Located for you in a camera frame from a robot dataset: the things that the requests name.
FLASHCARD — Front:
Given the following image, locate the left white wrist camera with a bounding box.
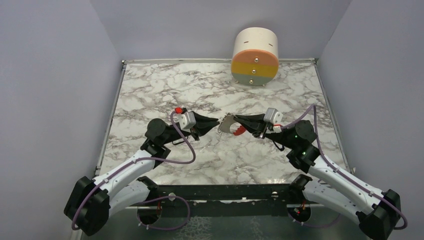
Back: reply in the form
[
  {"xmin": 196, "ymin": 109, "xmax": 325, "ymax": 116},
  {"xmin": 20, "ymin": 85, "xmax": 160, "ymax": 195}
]
[{"xmin": 175, "ymin": 107, "xmax": 197, "ymax": 132}]

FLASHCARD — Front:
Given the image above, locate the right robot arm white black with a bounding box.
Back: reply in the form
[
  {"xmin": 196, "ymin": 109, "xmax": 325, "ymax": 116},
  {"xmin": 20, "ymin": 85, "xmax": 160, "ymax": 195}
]
[{"xmin": 234, "ymin": 113, "xmax": 401, "ymax": 240}]

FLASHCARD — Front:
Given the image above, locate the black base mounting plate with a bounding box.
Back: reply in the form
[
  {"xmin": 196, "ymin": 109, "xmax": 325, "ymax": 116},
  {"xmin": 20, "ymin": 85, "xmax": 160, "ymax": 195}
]
[{"xmin": 125, "ymin": 175, "xmax": 322, "ymax": 218}]

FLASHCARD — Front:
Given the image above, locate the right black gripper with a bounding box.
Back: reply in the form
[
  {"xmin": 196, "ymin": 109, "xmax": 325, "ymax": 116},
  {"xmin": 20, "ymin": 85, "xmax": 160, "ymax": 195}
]
[{"xmin": 234, "ymin": 112, "xmax": 297, "ymax": 150}]

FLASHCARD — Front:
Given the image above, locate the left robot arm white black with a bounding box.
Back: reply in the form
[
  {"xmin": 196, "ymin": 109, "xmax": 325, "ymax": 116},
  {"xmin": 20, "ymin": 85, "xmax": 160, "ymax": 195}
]
[{"xmin": 63, "ymin": 107, "xmax": 219, "ymax": 236}]

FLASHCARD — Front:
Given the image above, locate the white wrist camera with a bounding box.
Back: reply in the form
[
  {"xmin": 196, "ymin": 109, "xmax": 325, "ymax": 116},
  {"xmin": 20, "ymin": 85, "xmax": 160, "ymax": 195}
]
[
  {"xmin": 263, "ymin": 107, "xmax": 283, "ymax": 134},
  {"xmin": 175, "ymin": 107, "xmax": 197, "ymax": 132}
]

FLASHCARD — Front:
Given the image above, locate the round tricolour drawer box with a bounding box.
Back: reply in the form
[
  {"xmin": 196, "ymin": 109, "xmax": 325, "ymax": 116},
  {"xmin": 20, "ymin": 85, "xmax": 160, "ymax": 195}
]
[{"xmin": 230, "ymin": 27, "xmax": 280, "ymax": 86}]

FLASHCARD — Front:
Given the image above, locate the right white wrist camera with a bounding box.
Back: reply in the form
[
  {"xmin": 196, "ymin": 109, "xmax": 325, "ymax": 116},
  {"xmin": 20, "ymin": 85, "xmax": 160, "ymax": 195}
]
[{"xmin": 263, "ymin": 107, "xmax": 283, "ymax": 134}]

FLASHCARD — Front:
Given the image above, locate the silver spiral keyring holder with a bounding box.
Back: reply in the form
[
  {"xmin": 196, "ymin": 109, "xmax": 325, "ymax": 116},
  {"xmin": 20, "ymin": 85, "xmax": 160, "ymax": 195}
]
[{"xmin": 217, "ymin": 113, "xmax": 241, "ymax": 135}]

